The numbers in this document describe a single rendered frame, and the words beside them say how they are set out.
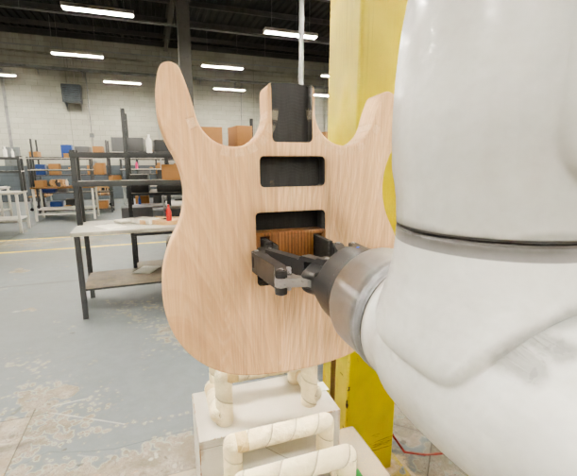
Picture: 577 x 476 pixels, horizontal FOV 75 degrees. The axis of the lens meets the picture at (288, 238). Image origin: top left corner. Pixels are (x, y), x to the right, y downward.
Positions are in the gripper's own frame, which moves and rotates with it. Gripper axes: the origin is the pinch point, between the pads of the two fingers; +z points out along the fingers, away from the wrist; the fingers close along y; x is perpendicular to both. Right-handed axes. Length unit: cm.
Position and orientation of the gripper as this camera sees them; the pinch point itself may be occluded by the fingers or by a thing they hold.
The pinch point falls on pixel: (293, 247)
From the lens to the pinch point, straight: 51.3
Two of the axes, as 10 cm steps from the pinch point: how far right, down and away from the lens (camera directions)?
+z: -3.2, -1.8, 9.3
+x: -0.1, -9.8, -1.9
